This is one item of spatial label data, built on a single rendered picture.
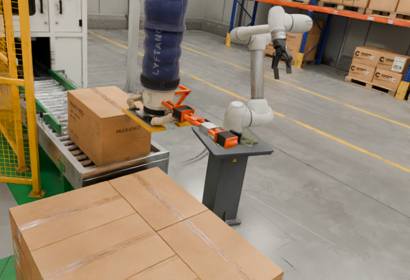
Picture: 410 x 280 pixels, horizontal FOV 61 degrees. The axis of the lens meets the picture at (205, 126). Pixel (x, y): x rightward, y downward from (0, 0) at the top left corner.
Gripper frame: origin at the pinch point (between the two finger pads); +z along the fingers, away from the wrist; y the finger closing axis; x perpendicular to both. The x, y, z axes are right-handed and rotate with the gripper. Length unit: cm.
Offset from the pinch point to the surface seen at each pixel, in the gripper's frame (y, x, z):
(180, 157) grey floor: -204, -11, 43
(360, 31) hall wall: -537, 607, -256
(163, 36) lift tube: 4, -72, -19
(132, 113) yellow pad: -30, -85, 15
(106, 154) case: -76, -99, 37
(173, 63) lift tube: -4, -65, -8
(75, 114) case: -102, -118, 4
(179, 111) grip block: 1, -66, 20
